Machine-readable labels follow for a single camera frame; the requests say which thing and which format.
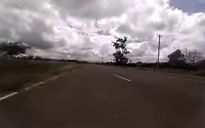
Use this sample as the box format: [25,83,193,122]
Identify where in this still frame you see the utility pole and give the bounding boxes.
[156,33,162,69]

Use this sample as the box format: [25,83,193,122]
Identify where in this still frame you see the broad dark tree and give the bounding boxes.
[0,40,31,59]

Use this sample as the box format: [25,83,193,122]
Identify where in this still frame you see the white road edge line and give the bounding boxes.
[0,67,80,107]

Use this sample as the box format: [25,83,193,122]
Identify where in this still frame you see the grey asphalt road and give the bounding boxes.
[0,63,205,128]

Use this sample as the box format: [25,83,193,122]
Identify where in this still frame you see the grass verge with bushes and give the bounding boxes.
[136,63,205,80]

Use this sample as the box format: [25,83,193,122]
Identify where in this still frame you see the tall dark tree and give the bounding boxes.
[111,36,131,65]

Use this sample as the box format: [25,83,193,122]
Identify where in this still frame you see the dry grass verge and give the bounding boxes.
[0,56,85,101]

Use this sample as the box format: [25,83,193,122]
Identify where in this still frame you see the white dashed centre line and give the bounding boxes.
[113,73,132,83]

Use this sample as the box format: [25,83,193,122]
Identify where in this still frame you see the dark trees and bushes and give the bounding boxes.
[166,48,205,71]

